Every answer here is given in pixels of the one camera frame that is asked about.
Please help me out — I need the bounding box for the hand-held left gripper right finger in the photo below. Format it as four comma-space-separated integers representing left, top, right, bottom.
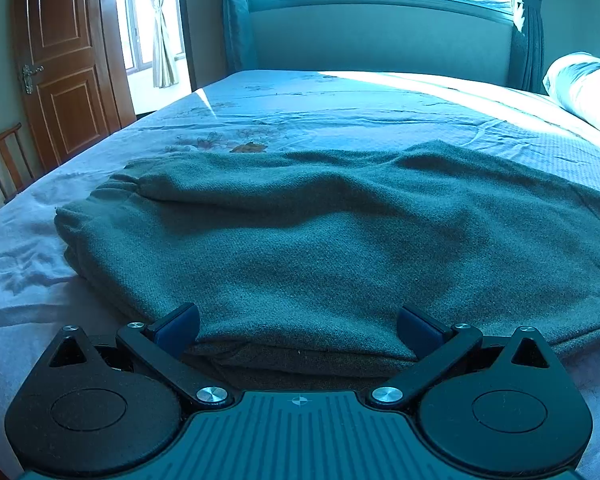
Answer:
367, 305, 556, 408

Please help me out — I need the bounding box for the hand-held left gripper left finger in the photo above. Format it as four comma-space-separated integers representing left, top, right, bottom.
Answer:
47, 302, 236, 408

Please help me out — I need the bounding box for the bed with floral sheet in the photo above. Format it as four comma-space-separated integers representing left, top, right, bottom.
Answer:
0, 69, 600, 480

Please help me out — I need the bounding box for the wooden chair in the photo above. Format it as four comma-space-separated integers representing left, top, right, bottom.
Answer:
0, 122, 36, 221

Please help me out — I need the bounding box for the brown wooden door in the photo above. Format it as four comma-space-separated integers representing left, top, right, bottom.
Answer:
12, 0, 137, 171

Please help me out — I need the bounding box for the sheer balcony curtain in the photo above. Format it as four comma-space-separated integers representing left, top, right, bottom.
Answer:
147, 0, 181, 88

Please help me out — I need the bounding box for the rolled white duvet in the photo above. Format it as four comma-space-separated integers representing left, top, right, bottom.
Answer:
542, 51, 600, 141

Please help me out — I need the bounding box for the teal curtain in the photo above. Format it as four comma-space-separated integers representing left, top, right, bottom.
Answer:
505, 0, 548, 95
214, 0, 258, 73

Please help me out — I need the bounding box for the balcony window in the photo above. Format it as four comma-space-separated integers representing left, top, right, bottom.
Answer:
112, 0, 153, 73

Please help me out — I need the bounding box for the metal door handle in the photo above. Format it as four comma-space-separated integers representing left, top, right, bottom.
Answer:
22, 64, 45, 95

